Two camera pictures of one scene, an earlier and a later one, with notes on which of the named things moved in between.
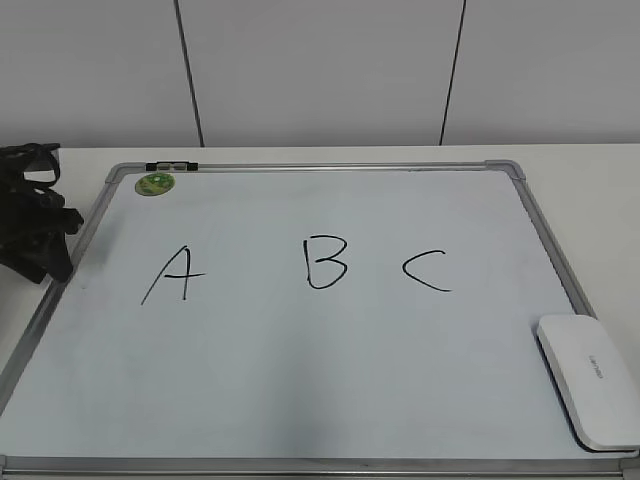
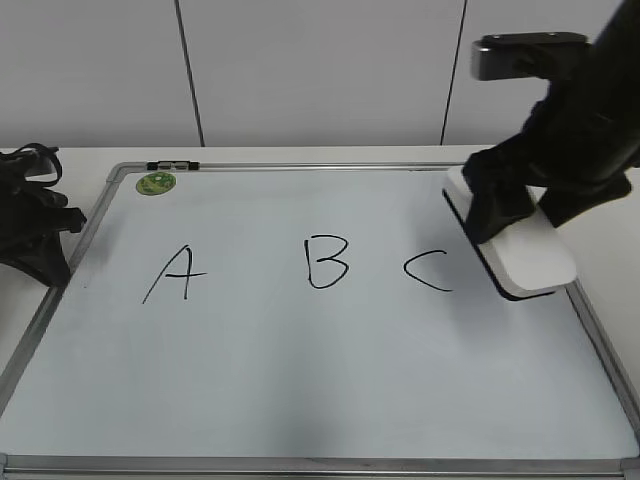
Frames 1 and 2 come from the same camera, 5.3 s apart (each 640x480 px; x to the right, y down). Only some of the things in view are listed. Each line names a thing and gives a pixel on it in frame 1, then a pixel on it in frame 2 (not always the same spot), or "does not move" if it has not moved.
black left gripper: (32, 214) does not move
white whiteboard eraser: (597, 378) to (531, 258)
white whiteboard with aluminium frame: (306, 320) does not move
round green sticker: (154, 184) does not move
